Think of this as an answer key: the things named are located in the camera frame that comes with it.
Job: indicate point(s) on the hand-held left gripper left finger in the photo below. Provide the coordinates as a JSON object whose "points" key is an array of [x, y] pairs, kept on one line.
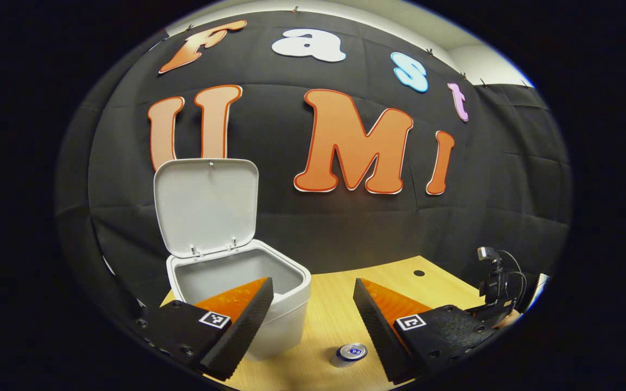
{"points": [[248, 320]]}

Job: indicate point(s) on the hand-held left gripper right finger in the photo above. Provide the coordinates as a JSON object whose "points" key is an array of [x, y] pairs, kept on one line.
{"points": [[381, 331]]}

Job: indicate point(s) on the blue pop can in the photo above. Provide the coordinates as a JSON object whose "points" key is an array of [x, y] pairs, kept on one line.
{"points": [[352, 353]]}

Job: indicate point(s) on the white desktop garbage bin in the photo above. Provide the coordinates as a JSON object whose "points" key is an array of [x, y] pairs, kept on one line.
{"points": [[210, 201]]}

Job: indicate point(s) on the wooden desktop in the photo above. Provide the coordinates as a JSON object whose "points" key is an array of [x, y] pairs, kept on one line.
{"points": [[335, 304]]}

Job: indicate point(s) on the black backdrop cloth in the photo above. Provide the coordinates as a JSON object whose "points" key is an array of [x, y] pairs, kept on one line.
{"points": [[345, 228]]}

